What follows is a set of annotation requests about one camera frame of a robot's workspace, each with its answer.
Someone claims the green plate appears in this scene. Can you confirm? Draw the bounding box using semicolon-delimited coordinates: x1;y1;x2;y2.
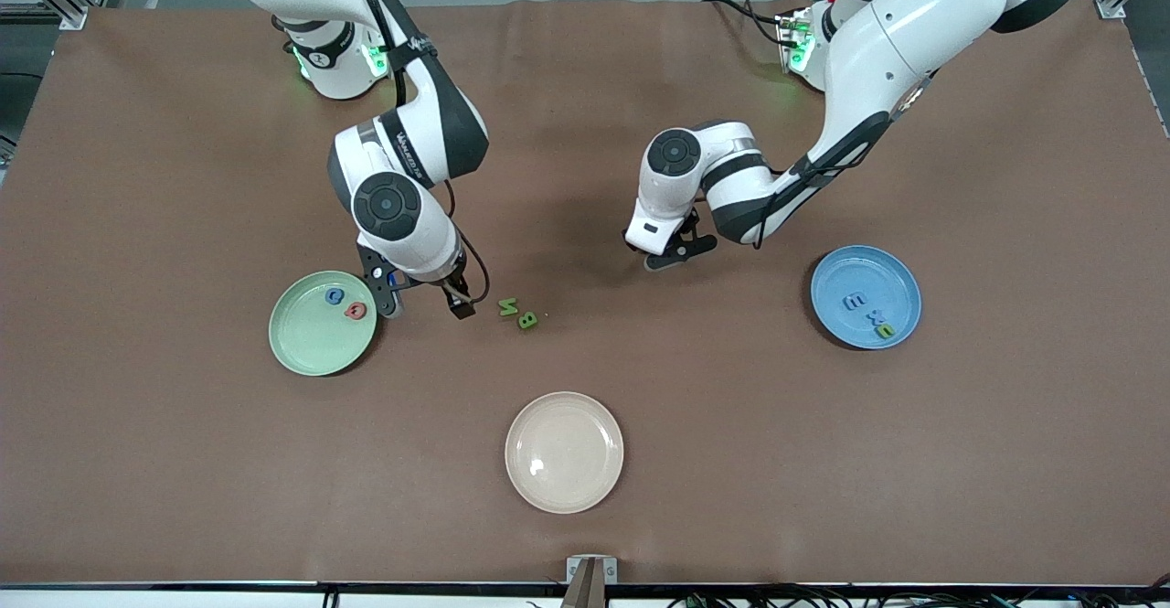
269;271;378;378

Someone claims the beige plate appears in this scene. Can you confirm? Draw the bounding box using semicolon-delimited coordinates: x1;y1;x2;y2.
505;391;625;515

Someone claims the brown table mat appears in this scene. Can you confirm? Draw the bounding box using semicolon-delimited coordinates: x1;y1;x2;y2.
0;0;1170;586

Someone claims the blue plate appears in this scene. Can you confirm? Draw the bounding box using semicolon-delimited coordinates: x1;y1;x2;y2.
810;244;923;351

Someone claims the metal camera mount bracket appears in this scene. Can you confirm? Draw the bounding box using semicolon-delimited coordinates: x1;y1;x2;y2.
566;555;619;608

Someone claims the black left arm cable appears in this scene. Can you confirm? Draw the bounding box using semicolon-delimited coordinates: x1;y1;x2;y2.
754;78;935;248

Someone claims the black base cable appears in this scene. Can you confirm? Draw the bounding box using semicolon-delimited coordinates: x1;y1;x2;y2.
702;0;789;47

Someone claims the black cable bundle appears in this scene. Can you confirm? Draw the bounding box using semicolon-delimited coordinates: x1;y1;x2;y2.
667;574;1170;608

